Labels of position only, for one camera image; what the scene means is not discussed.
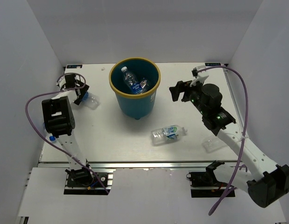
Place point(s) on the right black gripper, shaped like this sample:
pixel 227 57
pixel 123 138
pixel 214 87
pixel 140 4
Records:
pixel 183 87

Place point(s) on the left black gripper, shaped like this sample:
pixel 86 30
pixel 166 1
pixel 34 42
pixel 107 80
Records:
pixel 77 101

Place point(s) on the clear bottle dark blue label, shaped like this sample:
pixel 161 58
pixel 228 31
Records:
pixel 90 101

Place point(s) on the Aquafina clear water bottle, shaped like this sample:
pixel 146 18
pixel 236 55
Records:
pixel 131 81

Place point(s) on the small bottle blue label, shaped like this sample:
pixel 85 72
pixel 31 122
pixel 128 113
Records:
pixel 50 137

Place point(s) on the clear bottle green white label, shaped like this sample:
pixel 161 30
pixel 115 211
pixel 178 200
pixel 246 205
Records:
pixel 167 134

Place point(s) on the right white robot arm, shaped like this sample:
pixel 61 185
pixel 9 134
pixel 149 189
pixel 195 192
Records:
pixel 267 181

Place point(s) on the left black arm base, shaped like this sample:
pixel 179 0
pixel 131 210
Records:
pixel 92 187

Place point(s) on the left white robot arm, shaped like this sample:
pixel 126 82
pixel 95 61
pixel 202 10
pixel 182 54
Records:
pixel 59 121

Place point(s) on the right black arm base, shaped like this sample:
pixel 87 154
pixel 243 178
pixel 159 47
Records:
pixel 204 183

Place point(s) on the teal bin with yellow rim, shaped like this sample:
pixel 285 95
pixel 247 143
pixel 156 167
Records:
pixel 135 106

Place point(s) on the left corner marker sticker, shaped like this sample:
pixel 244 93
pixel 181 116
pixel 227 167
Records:
pixel 74 66

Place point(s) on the corner marker sticker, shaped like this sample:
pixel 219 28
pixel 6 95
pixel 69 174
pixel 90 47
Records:
pixel 212 64
pixel 74 66

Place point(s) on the right corner marker sticker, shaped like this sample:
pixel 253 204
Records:
pixel 212 64

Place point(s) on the crushed clear unlabelled bottle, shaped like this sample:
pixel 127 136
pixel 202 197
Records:
pixel 212 144

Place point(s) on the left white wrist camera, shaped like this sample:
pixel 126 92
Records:
pixel 60 83

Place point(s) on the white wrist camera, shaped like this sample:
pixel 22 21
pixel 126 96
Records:
pixel 199 74
pixel 60 83

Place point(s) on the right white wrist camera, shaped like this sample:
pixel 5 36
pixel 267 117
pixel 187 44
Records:
pixel 199 74

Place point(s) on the aluminium front rail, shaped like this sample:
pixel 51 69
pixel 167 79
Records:
pixel 151 165

